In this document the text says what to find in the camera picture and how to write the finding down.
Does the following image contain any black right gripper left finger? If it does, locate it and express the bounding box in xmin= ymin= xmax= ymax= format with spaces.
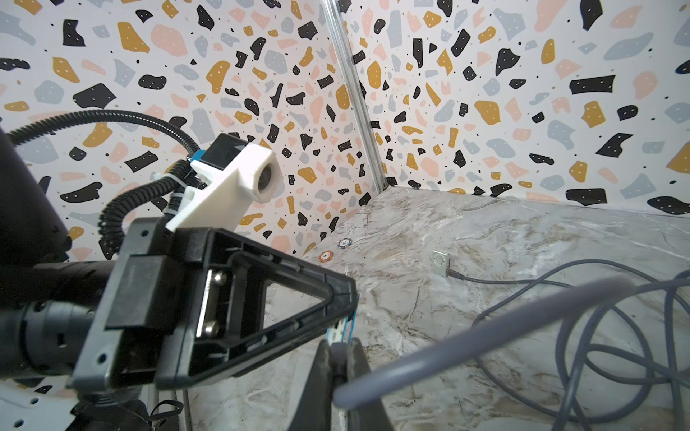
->
xmin=289 ymin=340 xmax=334 ymax=431

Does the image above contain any blue mp3 player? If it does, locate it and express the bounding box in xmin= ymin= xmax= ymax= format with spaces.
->
xmin=325 ymin=312 xmax=357 ymax=344

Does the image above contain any grey cable of green charger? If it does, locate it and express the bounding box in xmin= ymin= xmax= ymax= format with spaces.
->
xmin=332 ymin=275 xmax=637 ymax=411

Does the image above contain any round sticker white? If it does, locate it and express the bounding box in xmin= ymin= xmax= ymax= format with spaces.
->
xmin=338 ymin=238 xmax=352 ymax=249

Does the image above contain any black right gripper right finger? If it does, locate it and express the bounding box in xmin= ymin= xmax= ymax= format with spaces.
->
xmin=347 ymin=339 xmax=394 ymax=431

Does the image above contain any grey cable of pink charger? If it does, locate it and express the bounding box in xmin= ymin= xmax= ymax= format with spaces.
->
xmin=446 ymin=258 xmax=690 ymax=427

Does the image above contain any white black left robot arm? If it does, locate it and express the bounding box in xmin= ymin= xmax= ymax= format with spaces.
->
xmin=1 ymin=110 xmax=358 ymax=430

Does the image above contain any silver mp3 player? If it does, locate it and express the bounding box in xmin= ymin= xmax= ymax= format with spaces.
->
xmin=431 ymin=251 xmax=450 ymax=278

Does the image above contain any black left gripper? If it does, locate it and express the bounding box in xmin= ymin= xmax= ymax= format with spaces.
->
xmin=0 ymin=214 xmax=359 ymax=394

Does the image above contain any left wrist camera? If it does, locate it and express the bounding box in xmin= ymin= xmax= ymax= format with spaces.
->
xmin=165 ymin=134 xmax=282 ymax=233

